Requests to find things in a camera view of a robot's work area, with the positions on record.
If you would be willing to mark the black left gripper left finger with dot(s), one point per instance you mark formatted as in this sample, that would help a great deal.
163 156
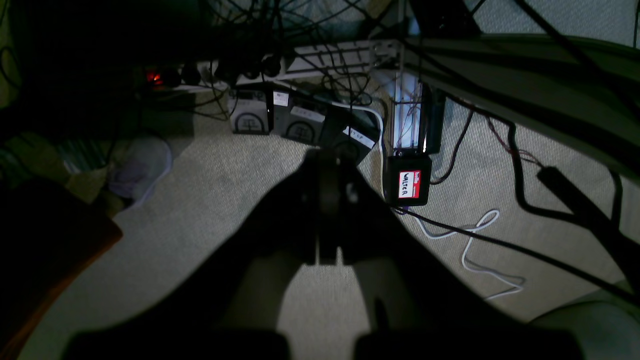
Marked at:
228 308

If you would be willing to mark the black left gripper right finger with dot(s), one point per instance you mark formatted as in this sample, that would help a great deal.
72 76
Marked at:
419 310

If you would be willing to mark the black labelled power adapter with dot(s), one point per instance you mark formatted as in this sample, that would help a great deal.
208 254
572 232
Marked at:
408 180

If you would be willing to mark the grey cardboard box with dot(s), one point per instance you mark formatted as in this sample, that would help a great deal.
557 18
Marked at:
248 112

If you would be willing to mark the white power strip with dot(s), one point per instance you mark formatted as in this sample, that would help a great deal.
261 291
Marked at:
334 59

